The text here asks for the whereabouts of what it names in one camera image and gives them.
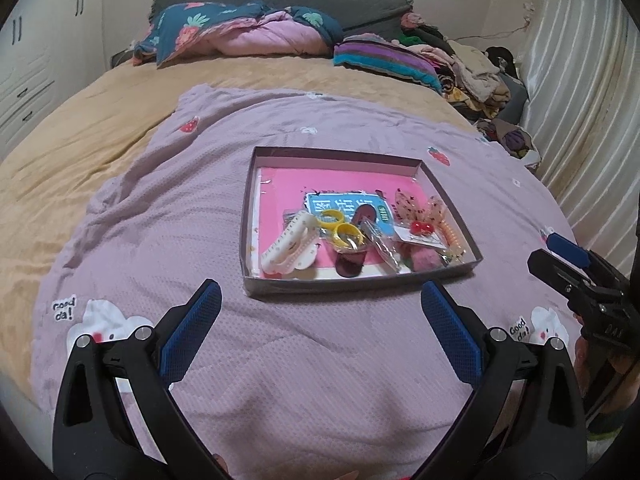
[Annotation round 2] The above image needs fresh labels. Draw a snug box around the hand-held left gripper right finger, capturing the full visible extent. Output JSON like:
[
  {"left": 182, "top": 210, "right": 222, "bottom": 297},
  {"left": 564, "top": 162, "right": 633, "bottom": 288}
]
[{"left": 415, "top": 280, "right": 588, "bottom": 480}]

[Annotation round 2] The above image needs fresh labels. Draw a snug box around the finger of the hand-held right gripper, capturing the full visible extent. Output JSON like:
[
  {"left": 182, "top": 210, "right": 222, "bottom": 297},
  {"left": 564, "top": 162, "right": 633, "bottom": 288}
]
[
  {"left": 527, "top": 249, "right": 601, "bottom": 311},
  {"left": 545, "top": 232, "right": 622, "bottom": 287}
]

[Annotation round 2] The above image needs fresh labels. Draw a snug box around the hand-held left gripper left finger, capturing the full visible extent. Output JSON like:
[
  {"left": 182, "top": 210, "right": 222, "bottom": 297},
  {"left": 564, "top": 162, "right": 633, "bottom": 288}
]
[{"left": 52, "top": 279, "right": 231, "bottom": 480}]

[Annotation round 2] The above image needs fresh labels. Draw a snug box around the pink fluffy hair clip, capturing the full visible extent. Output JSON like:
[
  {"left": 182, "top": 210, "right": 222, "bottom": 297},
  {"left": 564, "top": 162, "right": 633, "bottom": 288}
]
[{"left": 400, "top": 245, "right": 443, "bottom": 273}]

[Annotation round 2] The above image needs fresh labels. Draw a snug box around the peach spiral hair tie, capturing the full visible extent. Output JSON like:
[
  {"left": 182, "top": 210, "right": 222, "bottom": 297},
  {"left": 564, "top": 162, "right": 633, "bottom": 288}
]
[{"left": 440, "top": 225, "right": 468, "bottom": 261}]

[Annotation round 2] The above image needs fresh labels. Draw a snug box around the clear plastic hair ornament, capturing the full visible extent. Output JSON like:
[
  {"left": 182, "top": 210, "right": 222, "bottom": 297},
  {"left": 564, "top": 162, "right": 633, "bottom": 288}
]
[{"left": 367, "top": 225, "right": 403, "bottom": 276}]

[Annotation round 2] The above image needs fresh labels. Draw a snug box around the cherry hair clip packet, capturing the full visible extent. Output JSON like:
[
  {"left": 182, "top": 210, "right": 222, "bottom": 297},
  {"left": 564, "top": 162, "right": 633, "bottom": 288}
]
[{"left": 392, "top": 220, "right": 448, "bottom": 248}]

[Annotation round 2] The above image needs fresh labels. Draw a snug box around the dark red hair clip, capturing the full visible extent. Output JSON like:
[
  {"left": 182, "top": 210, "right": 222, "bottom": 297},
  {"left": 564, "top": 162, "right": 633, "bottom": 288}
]
[{"left": 335, "top": 205, "right": 381, "bottom": 278}]

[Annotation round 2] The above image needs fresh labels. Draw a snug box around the white hair claw clip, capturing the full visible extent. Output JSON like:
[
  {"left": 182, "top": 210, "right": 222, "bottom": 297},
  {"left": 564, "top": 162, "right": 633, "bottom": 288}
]
[{"left": 260, "top": 210, "right": 321, "bottom": 276}]

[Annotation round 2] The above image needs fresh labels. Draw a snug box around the shallow brown box pink inside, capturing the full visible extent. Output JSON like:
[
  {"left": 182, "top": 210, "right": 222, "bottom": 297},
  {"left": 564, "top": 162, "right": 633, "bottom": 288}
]
[{"left": 241, "top": 146, "right": 485, "bottom": 301}]

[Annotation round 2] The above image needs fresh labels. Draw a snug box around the yellow hair ties packet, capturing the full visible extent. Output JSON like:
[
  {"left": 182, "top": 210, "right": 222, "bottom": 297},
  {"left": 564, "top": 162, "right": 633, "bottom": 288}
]
[{"left": 315, "top": 209, "right": 366, "bottom": 253}]

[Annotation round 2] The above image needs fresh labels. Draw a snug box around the person's right hand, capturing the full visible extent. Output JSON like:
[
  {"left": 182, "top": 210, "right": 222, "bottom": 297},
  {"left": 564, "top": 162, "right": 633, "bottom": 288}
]
[{"left": 574, "top": 337, "right": 640, "bottom": 422}]

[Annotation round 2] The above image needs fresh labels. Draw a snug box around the white curtain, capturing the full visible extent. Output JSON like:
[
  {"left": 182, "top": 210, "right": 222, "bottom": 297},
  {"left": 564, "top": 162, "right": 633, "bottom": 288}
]
[{"left": 520, "top": 0, "right": 640, "bottom": 261}]

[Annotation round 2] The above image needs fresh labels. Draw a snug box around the purple printed blanket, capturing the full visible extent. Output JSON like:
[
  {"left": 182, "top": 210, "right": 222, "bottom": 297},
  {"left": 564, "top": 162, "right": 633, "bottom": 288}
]
[{"left": 30, "top": 85, "right": 591, "bottom": 480}]

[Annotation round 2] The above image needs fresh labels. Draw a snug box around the blue printed card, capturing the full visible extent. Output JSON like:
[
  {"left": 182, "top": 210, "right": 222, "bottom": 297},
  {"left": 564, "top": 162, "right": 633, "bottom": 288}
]
[{"left": 302, "top": 191, "right": 396, "bottom": 238}]

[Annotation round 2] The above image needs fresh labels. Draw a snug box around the pile of clothes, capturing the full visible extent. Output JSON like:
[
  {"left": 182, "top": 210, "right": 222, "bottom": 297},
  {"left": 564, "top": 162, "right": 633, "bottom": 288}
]
[{"left": 400, "top": 10, "right": 543, "bottom": 171}]

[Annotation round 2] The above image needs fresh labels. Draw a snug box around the beige bed sheet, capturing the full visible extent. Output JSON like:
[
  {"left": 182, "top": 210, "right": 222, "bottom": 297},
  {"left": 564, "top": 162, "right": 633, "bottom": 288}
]
[{"left": 0, "top": 52, "right": 481, "bottom": 241}]

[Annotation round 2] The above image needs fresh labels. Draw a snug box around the striped purple pillow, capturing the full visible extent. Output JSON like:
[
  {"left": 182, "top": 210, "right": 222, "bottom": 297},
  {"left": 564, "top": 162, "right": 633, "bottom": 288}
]
[{"left": 332, "top": 34, "right": 446, "bottom": 93}]

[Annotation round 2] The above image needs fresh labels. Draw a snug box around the blue pink floral quilt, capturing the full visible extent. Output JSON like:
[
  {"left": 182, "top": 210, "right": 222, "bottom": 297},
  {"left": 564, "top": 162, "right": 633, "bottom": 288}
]
[{"left": 132, "top": 2, "right": 346, "bottom": 68}]

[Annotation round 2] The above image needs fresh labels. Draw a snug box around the white wardrobe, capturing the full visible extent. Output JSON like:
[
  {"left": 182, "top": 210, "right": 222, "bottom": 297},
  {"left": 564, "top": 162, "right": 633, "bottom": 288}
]
[{"left": 0, "top": 0, "right": 108, "bottom": 146}]

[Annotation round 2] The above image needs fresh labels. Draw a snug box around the beige mesh bow hair tie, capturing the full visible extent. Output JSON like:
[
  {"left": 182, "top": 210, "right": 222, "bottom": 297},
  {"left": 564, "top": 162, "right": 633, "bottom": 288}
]
[
  {"left": 425, "top": 195, "right": 449, "bottom": 226},
  {"left": 395, "top": 189, "right": 427, "bottom": 221}
]

